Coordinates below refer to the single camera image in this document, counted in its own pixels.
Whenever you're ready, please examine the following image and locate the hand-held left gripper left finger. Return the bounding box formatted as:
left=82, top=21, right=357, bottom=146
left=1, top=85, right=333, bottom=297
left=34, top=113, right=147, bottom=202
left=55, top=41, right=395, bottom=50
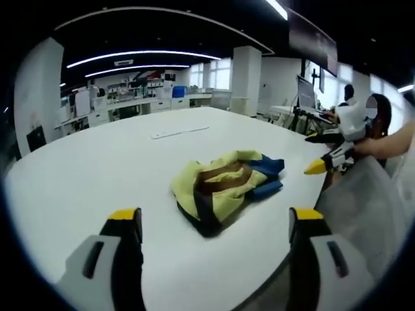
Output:
left=54, top=207, right=147, bottom=311

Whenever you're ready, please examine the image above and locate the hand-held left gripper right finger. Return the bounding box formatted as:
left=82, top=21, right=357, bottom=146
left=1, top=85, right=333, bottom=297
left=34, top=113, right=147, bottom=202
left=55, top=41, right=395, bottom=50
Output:
left=285, top=207, right=377, bottom=311

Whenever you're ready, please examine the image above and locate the monitor on stand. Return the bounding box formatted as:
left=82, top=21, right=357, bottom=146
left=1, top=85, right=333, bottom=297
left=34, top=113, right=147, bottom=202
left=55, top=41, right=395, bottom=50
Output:
left=296, top=75, right=318, bottom=111

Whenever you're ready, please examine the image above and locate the white board on stand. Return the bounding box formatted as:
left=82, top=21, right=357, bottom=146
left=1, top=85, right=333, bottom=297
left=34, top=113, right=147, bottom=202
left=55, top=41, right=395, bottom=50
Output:
left=75, top=90, right=91, bottom=118

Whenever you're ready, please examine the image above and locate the dark hanging screen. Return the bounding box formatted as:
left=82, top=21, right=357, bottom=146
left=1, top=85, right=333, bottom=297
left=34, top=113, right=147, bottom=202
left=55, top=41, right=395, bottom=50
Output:
left=287, top=8, right=338, bottom=78

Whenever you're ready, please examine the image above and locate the person's right hand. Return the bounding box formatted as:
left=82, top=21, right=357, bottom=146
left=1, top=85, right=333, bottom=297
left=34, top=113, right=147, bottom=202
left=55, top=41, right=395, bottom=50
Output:
left=353, top=137, right=380, bottom=159

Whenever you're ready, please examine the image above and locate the yellow blue brown garment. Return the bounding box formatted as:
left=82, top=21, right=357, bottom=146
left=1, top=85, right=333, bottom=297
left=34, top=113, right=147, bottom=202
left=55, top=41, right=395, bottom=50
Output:
left=171, top=149, right=286, bottom=239

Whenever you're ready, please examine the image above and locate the grey office chair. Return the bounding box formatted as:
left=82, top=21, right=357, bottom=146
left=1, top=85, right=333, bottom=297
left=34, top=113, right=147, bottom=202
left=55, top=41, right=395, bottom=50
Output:
left=210, top=90, right=233, bottom=111

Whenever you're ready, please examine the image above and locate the black chair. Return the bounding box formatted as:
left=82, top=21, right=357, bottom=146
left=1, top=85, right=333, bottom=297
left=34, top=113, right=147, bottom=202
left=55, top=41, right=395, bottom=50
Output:
left=26, top=126, right=48, bottom=153

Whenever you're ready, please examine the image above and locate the white flat strip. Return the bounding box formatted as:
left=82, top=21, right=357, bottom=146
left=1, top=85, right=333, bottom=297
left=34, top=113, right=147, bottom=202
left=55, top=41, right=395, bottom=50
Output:
left=150, top=126, right=211, bottom=141

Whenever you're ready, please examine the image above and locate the long ceiling light strip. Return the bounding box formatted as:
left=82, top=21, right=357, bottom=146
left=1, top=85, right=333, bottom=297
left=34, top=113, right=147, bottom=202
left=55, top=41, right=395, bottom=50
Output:
left=66, top=49, right=222, bottom=69

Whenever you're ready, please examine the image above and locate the person's white sheer clothing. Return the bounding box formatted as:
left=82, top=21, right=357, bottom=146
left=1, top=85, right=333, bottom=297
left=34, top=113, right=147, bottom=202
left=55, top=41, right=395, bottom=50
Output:
left=314, top=152, right=415, bottom=282

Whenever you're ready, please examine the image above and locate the white side desk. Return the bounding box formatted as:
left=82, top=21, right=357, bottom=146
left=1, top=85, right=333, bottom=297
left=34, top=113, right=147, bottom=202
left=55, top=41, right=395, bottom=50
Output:
left=270, top=104, right=338, bottom=126

